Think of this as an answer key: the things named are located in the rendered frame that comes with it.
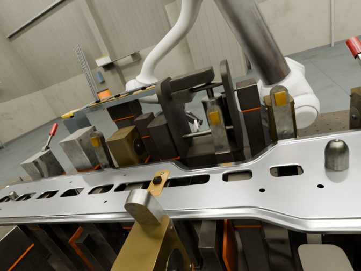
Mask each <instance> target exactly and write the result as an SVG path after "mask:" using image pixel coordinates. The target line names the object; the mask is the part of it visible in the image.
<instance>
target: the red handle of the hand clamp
mask: <svg viewBox="0 0 361 271"><path fill-rule="evenodd" d="M345 44H346V46H347V48H348V49H349V51H350V52H351V54H352V56H353V57H354V58H355V59H356V60H357V61H358V63H359V64H360V66H361V42H360V41H359V40H358V38H357V37H351V38H349V39H348V40H347V41H346V43H345Z"/></svg>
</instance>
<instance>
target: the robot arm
mask: <svg viewBox="0 0 361 271"><path fill-rule="evenodd" d="M202 2H203V0H182V10H181V13H180V16H179V19H178V21H177V23H176V24H175V26H174V27H173V28H172V29H171V30H170V31H169V33H168V34H167V35H166V36H165V37H164V38H163V39H162V40H161V41H160V43H159V44H158V45H157V46H156V47H155V48H154V49H153V50H152V51H151V53H150V54H149V55H148V56H147V58H146V59H145V61H144V63H143V66H142V69H141V73H140V75H139V76H137V77H136V80H130V81H129V82H128V83H127V84H126V91H129V90H132V89H135V88H138V87H142V86H144V85H148V84H151V83H154V82H157V78H156V77H155V76H154V70H155V67H156V65H157V64H158V63H159V62H160V61H161V60H162V59H163V58H164V57H165V56H166V55H167V54H168V53H169V52H170V51H171V50H172V49H173V48H175V47H176V46H177V45H178V44H179V43H180V42H181V41H182V40H183V39H184V38H185V37H186V35H187V34H188V33H189V31H190V30H191V29H192V27H193V25H194V23H195V21H196V19H197V16H198V13H199V10H200V7H201V4H202ZM214 2H215V4H216V5H217V7H218V9H219V11H220V12H221V14H222V16H223V17H224V19H225V21H226V22H227V24H228V26H229V28H230V29H231V31H232V33H233V34H234V36H235V38H236V39H237V41H238V42H239V44H240V46H241V48H242V49H243V51H244V53H245V54H246V56H247V58H248V59H249V61H250V63H251V65H252V66H253V68H254V70H255V71H256V73H257V75H258V76H259V78H260V80H259V81H258V83H257V85H258V91H259V98H260V102H261V109H260V113H261V118H262V119H264V120H265V121H266V113H265V105H264V103H263V101H264V98H263V97H264V96H266V95H269V94H270V90H271V88H272V87H274V86H276V85H283V86H285V87H286V88H287V89H288V93H289V94H290V95H291V96H292V97H293V99H294V102H295V105H294V107H295V118H296V125H297V130H300V129H304V128H307V127H309V126H310V125H312V124H313V123H314V122H315V121H316V119H317V118H318V116H319V112H320V103H319V100H318V98H317V97H316V96H315V94H314V93H313V91H312V89H311V87H310V86H309V84H308V82H307V81H306V79H305V68H304V65H302V64H300V63H298V62H296V61H294V60H292V59H290V58H288V57H284V55H283V53H282V51H281V49H280V47H279V45H278V43H277V41H276V39H275V37H274V35H273V33H272V31H271V29H270V27H269V25H268V23H267V21H266V19H265V17H264V15H263V13H262V11H261V9H260V7H259V5H258V3H257V1H256V0H214ZM138 100H139V102H141V103H147V104H160V103H159V101H158V98H157V94H153V95H149V96H146V97H143V98H139V99H138ZM183 108H184V111H185V114H186V117H187V120H188V122H190V123H192V124H193V127H194V131H195V132H198V131H199V128H200V125H202V123H203V120H202V119H201V118H200V117H199V116H198V115H196V114H195V113H194V112H193V111H192V110H190V111H186V110H185V104H183Z"/></svg>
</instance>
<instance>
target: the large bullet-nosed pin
mask: <svg viewBox="0 0 361 271"><path fill-rule="evenodd" d="M349 156H350V151H349V148H348V145H347V144H346V142H345V141H343V140H341V139H333V140H330V141H329V142H328V143H327V144H326V146H325V149H324V165H325V166H326V167H327V168H328V169H330V170H335V171H343V170H347V169H348V168H349Z"/></svg>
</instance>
